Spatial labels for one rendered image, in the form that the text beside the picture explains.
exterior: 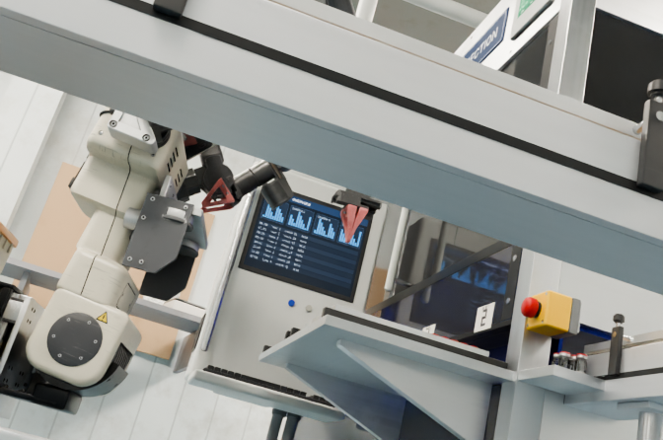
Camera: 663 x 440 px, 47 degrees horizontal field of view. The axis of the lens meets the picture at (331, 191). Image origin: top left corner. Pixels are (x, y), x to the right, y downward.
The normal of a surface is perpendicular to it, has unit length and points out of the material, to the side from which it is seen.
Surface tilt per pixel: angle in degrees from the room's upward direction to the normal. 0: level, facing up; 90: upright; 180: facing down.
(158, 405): 90
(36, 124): 90
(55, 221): 90
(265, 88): 90
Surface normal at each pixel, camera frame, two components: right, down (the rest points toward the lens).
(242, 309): 0.26, -0.31
